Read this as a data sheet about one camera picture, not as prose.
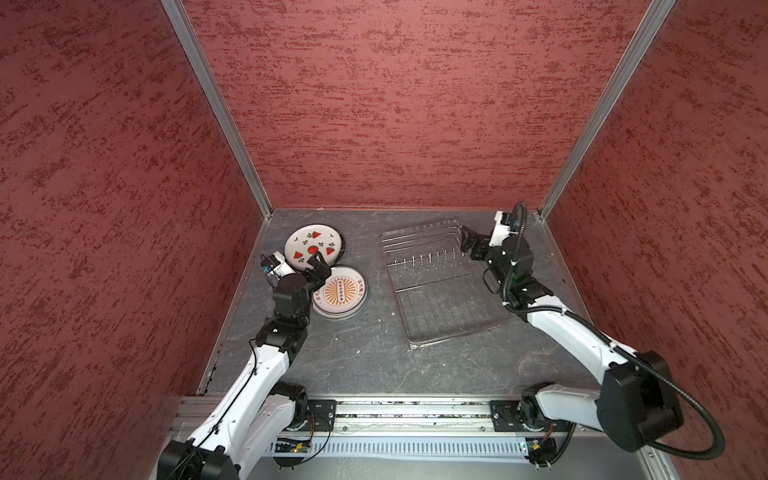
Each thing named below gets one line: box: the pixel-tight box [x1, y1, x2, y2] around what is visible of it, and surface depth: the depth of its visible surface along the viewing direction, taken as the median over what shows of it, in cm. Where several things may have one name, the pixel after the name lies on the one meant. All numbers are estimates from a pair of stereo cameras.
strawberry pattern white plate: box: [284, 223, 346, 271], surface depth 109 cm
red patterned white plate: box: [312, 266, 369, 317], surface depth 95 cm
